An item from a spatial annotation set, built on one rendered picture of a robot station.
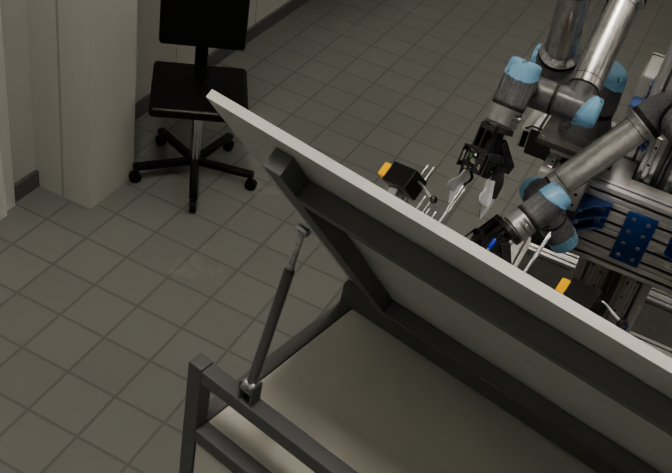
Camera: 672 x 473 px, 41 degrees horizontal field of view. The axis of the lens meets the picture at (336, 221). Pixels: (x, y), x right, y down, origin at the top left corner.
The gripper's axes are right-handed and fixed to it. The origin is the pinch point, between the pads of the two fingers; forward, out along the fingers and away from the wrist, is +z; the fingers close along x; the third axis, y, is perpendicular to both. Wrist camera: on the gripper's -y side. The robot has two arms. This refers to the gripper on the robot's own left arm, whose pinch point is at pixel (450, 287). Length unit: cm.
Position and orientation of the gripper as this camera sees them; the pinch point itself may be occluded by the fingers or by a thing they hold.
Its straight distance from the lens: 222.3
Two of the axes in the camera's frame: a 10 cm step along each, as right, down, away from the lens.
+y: -6.0, -7.8, -1.8
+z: -7.9, 6.1, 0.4
